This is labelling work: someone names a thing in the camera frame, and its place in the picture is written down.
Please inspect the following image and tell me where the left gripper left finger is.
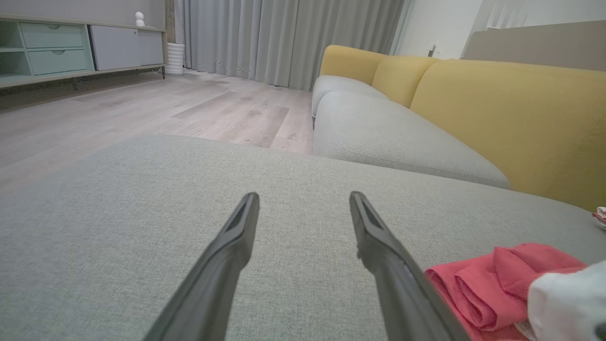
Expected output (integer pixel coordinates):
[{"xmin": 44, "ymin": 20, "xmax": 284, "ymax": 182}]
[{"xmin": 141, "ymin": 191, "xmax": 261, "ymax": 341}]

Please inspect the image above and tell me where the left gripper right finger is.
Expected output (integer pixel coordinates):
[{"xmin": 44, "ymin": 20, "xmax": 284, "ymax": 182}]
[{"xmin": 349, "ymin": 190, "xmax": 470, "ymax": 341}]

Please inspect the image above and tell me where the grey pleated curtain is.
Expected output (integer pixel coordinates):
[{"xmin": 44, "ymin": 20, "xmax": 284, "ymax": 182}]
[{"xmin": 175, "ymin": 0, "xmax": 408, "ymax": 91}]

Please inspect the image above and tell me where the low grey green sideboard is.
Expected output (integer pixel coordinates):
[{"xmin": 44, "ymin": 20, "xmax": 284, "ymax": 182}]
[{"xmin": 0, "ymin": 14, "xmax": 167, "ymax": 90}]

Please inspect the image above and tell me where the brown wooden wall strip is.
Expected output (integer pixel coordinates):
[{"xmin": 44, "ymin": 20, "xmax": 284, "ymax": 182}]
[{"xmin": 165, "ymin": 0, "xmax": 177, "ymax": 45}]

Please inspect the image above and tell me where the red and white garment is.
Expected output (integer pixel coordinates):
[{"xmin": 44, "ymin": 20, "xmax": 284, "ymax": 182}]
[{"xmin": 425, "ymin": 243, "xmax": 606, "ymax": 341}]

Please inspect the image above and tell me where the grey sofa seat cushion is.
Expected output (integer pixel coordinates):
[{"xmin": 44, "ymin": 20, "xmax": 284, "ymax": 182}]
[
  {"xmin": 311, "ymin": 74, "xmax": 390, "ymax": 119},
  {"xmin": 312, "ymin": 90, "xmax": 511, "ymax": 190}
]

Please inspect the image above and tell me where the large grey sofa ottoman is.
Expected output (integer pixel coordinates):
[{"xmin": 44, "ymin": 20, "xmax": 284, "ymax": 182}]
[{"xmin": 0, "ymin": 134, "xmax": 606, "ymax": 341}]

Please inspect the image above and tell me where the beige upholstered panel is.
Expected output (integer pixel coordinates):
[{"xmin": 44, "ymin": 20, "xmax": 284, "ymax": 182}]
[{"xmin": 462, "ymin": 20, "xmax": 606, "ymax": 72}]

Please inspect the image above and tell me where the white ribbed vase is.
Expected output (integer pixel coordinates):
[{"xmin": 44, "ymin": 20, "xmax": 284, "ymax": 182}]
[{"xmin": 165, "ymin": 43, "xmax": 185, "ymax": 76}]

